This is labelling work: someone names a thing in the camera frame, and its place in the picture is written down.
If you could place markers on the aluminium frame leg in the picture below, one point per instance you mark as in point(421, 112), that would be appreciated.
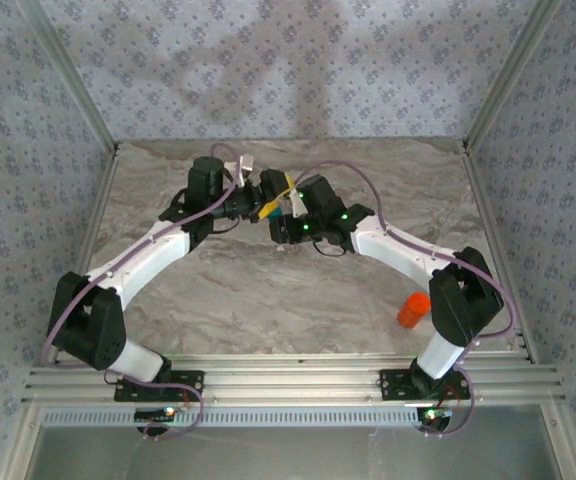
point(565, 450)
point(20, 450)

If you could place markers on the aluminium corner post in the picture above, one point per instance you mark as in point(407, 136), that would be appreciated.
point(72, 75)
point(510, 75)

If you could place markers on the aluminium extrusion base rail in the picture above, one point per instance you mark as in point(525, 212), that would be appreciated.
point(293, 382)

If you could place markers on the small circuit board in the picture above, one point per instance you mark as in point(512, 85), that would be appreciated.
point(155, 414)
point(435, 414)

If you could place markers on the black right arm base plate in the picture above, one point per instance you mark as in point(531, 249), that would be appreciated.
point(393, 385)

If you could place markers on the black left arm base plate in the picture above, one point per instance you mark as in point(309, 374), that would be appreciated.
point(128, 395)

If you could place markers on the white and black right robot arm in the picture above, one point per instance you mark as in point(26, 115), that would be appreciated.
point(398, 250)

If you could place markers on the grey metal panel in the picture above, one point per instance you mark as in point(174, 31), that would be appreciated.
point(293, 455)

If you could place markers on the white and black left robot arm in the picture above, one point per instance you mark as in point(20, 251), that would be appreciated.
point(153, 255)

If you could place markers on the orange pill bottle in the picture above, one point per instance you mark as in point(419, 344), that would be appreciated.
point(409, 319)

